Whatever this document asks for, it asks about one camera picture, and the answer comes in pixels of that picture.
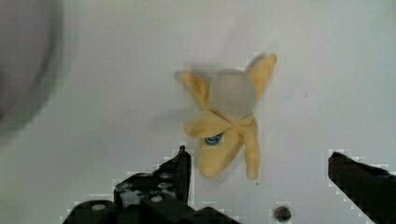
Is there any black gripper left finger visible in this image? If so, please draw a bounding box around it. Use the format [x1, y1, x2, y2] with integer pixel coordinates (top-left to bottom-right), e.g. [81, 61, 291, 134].
[62, 146, 240, 224]

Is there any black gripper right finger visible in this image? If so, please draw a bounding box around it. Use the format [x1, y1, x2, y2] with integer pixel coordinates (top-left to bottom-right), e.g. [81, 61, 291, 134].
[328, 152, 396, 224]

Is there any yellow plush peeled banana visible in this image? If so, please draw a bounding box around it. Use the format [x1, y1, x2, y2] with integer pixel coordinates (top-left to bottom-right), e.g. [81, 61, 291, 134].
[179, 53, 277, 180]

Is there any grey round plate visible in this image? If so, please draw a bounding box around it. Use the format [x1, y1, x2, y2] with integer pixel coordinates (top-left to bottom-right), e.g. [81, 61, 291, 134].
[0, 0, 62, 126]

